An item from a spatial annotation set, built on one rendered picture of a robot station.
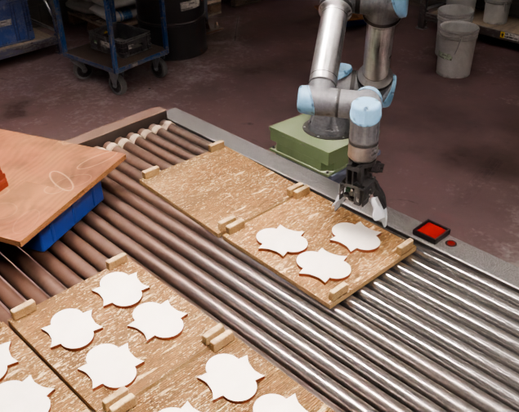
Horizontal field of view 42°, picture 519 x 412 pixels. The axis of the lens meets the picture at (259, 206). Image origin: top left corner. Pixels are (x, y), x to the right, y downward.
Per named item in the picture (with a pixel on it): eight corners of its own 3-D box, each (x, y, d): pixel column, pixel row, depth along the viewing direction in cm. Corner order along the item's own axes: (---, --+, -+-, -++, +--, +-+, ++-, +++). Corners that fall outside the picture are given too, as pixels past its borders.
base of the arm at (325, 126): (326, 116, 251) (328, 91, 246) (359, 129, 242) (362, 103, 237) (299, 127, 241) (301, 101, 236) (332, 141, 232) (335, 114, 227)
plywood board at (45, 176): (-2, 132, 228) (-3, 127, 227) (126, 158, 212) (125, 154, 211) (-124, 208, 190) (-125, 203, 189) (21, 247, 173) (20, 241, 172)
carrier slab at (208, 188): (224, 149, 238) (224, 145, 237) (306, 194, 212) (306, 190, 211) (139, 183, 219) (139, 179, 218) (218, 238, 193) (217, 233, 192)
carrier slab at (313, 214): (308, 194, 212) (308, 190, 211) (416, 250, 186) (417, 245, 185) (222, 239, 192) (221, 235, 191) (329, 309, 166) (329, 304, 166)
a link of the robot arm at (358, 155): (356, 132, 176) (385, 141, 172) (355, 148, 179) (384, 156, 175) (342, 144, 171) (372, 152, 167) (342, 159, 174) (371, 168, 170)
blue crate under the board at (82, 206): (26, 181, 221) (20, 153, 216) (107, 199, 211) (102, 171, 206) (-43, 231, 197) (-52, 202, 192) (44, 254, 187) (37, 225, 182)
